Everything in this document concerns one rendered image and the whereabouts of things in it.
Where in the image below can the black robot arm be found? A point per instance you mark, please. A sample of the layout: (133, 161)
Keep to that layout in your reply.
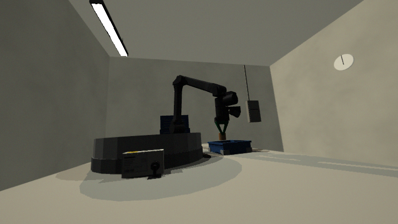
(224, 98)

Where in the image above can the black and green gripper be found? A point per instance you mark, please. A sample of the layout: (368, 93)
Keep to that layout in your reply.
(219, 119)

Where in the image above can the blue crate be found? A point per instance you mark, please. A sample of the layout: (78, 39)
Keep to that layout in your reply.
(231, 147)

